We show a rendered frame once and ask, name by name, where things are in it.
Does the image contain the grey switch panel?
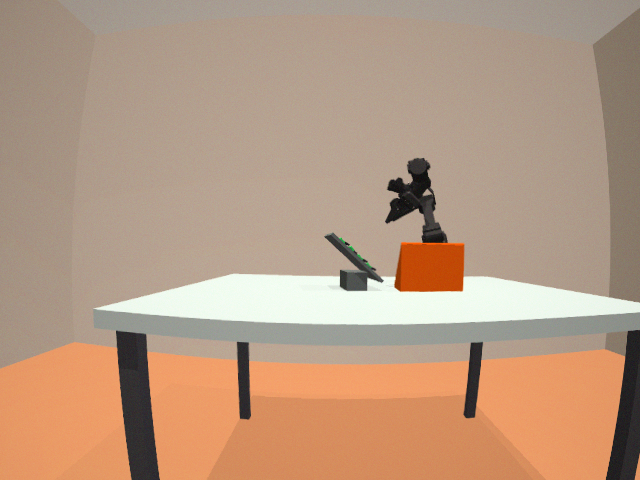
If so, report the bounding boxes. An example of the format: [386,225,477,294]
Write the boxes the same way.
[324,233,384,292]

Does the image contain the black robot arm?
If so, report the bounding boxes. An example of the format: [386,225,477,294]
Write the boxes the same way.
[387,158,448,243]

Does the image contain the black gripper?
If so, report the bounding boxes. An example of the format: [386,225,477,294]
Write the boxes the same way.
[385,183,423,223]

